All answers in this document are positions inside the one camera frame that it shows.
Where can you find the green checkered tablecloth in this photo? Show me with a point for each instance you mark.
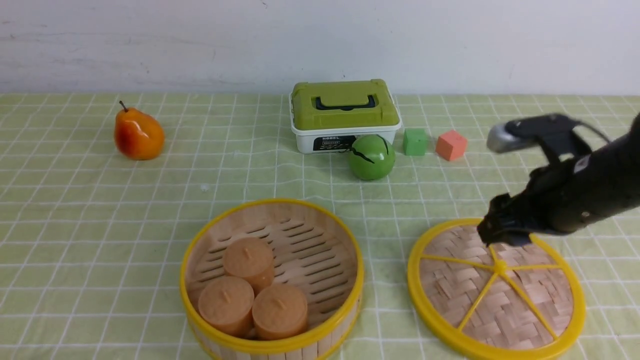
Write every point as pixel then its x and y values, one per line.
pixel 92 241

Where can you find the orange cube block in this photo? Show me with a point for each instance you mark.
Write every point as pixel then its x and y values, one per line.
pixel 451 145

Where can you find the brown cylindrical bun front right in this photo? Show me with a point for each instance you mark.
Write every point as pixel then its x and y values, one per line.
pixel 280 311

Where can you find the woven bamboo steamer lid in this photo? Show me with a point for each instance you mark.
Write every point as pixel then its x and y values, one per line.
pixel 495 302

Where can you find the brown cylindrical bun front left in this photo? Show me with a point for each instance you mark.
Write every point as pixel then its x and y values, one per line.
pixel 226 304

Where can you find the brown cylindrical bun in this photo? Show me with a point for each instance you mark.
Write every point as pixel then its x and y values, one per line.
pixel 280 311
pixel 251 259
pixel 226 304

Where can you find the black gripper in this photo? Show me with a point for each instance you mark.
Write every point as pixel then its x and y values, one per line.
pixel 559 200

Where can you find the green round fruit toy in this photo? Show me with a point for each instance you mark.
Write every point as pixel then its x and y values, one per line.
pixel 371 157

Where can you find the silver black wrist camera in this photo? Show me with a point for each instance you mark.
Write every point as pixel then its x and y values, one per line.
pixel 553 133

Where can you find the brown cylindrical bun back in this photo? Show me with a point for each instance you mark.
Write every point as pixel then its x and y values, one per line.
pixel 251 259

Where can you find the green cube block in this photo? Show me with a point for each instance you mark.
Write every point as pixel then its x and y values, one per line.
pixel 414 142

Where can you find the orange red pear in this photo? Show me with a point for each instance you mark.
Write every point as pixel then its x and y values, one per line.
pixel 137 135

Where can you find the green lidded storage box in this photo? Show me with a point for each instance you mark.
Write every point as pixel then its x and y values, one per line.
pixel 327 117

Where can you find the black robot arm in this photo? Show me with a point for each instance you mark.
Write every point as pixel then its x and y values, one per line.
pixel 623 170

